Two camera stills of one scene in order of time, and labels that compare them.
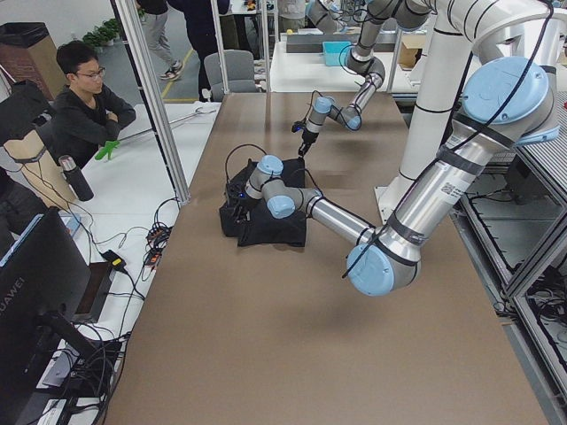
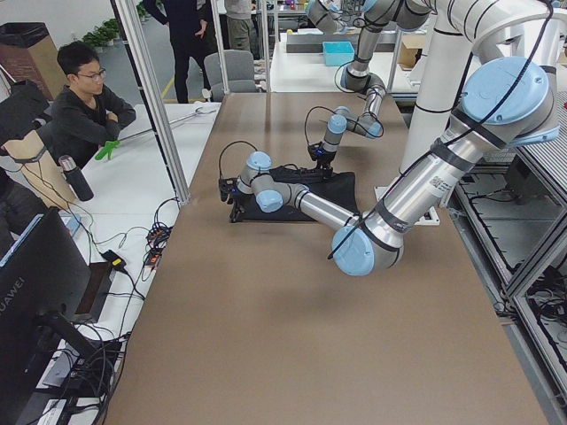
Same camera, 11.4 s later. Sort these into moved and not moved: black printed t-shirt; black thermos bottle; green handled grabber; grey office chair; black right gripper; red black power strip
Moved: black right gripper; black printed t-shirt
Not moved: grey office chair; black thermos bottle; green handled grabber; red black power strip
